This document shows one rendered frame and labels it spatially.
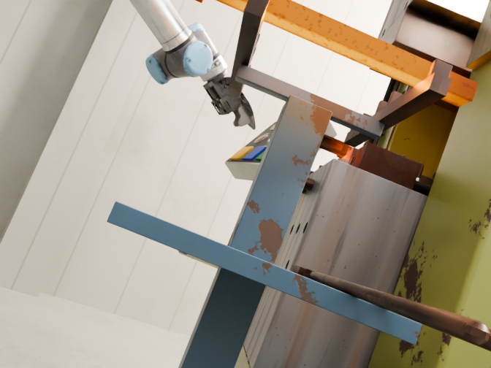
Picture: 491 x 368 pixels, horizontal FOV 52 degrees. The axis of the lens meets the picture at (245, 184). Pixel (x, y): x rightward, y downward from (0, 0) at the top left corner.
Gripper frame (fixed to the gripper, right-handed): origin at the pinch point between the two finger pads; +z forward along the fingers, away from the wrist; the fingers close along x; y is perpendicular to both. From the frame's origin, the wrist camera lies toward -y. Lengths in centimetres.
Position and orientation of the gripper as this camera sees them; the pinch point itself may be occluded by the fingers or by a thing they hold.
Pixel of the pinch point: (253, 124)
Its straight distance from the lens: 164.6
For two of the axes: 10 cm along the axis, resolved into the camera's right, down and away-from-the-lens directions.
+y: -7.3, 6.1, -3.3
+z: 5.2, 7.9, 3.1
